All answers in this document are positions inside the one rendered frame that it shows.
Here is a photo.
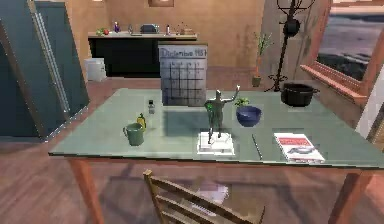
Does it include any grey standing calendar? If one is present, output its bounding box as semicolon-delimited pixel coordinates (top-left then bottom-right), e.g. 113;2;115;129
157;41;209;108

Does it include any green lettuce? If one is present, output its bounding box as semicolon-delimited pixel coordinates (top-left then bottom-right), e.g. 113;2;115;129
234;96;251;108

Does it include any black cooking pot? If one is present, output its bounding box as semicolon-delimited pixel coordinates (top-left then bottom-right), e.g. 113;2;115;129
280;82;320;108

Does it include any red and white book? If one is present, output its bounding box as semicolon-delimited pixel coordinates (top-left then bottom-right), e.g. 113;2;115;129
273;132;326;164

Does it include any wooden framed window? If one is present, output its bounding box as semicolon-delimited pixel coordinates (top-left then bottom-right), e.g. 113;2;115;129
299;0;384;107

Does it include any wooden framed wall picture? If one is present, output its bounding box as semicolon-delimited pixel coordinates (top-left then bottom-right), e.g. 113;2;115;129
148;0;175;8

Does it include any blue mixing bowl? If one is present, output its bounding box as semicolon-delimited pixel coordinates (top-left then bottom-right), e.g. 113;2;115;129
235;105;263;128

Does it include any grey toaster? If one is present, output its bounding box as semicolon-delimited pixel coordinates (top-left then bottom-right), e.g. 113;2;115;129
139;23;160;34

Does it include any white bin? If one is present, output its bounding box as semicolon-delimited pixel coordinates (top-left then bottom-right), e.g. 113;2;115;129
83;57;108;83

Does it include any wooden slatted chair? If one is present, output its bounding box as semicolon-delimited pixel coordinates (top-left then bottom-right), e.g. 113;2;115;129
142;169;267;224

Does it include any dark grey fridge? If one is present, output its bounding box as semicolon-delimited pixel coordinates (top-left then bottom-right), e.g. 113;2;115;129
0;0;91;140

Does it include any potted house plant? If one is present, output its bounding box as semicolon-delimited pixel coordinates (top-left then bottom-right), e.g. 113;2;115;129
251;31;275;88

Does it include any glass top wooden table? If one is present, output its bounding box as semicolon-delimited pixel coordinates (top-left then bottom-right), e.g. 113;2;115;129
48;87;384;224

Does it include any black coat stand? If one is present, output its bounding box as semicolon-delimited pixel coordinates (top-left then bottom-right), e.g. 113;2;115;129
264;0;318;93

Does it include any silver human statue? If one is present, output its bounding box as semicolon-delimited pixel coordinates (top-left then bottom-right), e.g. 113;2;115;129
196;84;242;156

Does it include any yellow squeeze bottle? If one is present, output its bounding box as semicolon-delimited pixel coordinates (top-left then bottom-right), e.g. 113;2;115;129
136;112;148;131

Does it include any green mug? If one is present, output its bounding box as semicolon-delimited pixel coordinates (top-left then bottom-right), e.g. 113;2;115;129
122;122;146;147

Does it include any black kitchen counter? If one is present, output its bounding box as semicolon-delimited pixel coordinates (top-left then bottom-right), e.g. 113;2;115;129
87;31;198;79

